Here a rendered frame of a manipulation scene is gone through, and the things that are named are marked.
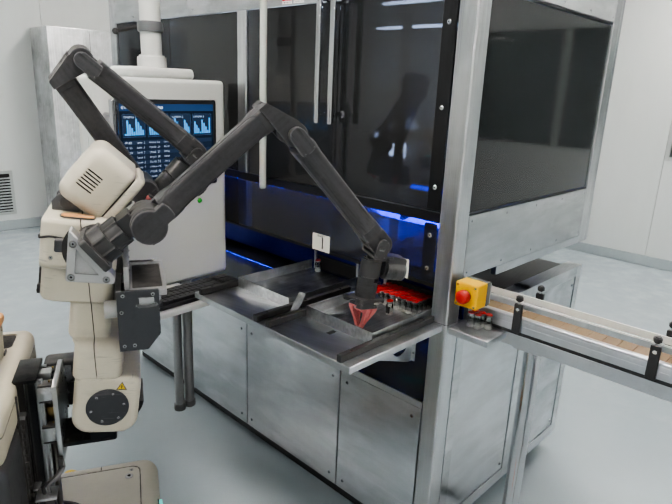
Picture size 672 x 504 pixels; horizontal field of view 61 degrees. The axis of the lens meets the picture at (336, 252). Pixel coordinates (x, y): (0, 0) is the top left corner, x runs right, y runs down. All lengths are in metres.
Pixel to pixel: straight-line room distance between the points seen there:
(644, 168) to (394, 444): 4.68
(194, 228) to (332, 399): 0.83
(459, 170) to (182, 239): 1.10
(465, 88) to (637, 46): 4.75
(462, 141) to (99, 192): 0.93
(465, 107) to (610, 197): 4.81
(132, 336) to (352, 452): 1.00
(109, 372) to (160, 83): 1.01
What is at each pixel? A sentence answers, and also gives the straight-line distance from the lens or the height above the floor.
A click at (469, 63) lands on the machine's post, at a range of 1.58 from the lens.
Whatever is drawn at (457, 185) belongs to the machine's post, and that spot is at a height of 1.30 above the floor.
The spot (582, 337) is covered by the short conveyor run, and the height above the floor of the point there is 0.93.
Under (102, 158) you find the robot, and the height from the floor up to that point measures 1.36.
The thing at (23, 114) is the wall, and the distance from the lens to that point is 6.71.
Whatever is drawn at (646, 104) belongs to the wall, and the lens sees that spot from 6.20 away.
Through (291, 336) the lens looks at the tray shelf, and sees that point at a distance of 1.58.
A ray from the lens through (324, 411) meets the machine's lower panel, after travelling 2.21.
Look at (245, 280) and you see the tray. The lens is 1.91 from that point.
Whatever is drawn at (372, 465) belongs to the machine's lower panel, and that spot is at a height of 0.27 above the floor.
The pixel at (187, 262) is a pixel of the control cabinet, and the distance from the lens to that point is 2.25.
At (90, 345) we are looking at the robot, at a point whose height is 0.90.
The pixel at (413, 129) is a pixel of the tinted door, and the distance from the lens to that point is 1.69.
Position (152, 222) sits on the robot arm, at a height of 1.24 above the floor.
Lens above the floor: 1.54
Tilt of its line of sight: 16 degrees down
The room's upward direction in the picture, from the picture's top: 2 degrees clockwise
